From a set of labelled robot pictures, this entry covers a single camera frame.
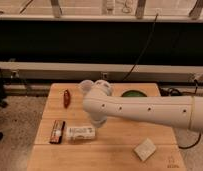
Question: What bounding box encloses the black cable on floor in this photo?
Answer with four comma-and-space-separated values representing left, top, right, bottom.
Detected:
159, 87, 203, 150

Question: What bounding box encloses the green bowl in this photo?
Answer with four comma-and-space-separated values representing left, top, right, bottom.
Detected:
121, 90, 147, 97

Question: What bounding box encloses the clear plastic cup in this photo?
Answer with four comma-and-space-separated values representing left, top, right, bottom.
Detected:
78, 80, 94, 94

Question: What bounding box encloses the white square sponge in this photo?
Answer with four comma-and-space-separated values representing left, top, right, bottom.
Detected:
134, 138, 157, 162

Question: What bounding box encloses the grey metal rail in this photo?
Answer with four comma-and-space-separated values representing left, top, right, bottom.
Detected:
0, 62, 203, 83

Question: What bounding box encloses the red brown sausage toy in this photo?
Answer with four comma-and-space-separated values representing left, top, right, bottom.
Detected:
63, 89, 71, 108

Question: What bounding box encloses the black hanging cable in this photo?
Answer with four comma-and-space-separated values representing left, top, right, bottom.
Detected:
121, 13, 159, 82

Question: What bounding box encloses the white plastic bottle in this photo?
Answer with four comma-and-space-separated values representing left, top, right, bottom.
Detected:
66, 126, 96, 141

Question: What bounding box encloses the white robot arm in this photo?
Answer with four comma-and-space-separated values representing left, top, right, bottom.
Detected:
83, 80, 203, 133

